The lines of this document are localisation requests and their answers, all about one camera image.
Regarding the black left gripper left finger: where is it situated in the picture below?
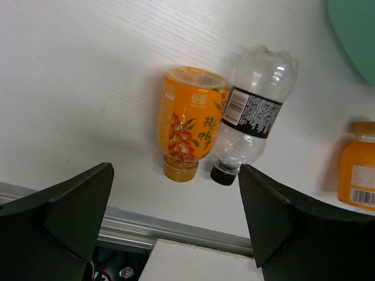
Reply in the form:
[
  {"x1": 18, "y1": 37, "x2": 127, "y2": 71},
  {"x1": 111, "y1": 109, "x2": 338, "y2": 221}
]
[{"x1": 1, "y1": 162, "x2": 114, "y2": 280}]

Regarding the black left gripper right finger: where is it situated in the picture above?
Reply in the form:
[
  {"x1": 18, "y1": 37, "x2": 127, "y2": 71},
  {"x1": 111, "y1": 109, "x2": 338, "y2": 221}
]
[{"x1": 238, "y1": 165, "x2": 374, "y2": 281}]

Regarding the clear bottle black label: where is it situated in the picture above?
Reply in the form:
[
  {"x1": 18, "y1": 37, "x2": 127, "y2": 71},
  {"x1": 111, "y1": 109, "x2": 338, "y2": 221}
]
[{"x1": 210, "y1": 45, "x2": 299, "y2": 186}]

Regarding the green plastic bin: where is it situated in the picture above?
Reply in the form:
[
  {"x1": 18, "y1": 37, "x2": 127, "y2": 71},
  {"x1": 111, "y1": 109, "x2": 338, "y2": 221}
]
[{"x1": 326, "y1": 0, "x2": 374, "y2": 86}]

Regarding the small orange juice bottle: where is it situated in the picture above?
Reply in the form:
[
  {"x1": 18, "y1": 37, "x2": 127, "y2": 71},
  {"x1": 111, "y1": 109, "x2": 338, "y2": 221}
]
[{"x1": 337, "y1": 121, "x2": 374, "y2": 211}]

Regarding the orange juice bottle large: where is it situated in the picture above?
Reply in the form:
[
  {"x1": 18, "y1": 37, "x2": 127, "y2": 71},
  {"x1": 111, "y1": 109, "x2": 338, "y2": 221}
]
[{"x1": 158, "y1": 67, "x2": 230, "y2": 183}]

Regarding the aluminium table edge rail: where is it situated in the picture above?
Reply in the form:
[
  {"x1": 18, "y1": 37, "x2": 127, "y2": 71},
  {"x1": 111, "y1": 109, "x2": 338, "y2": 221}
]
[{"x1": 1, "y1": 180, "x2": 253, "y2": 257}]

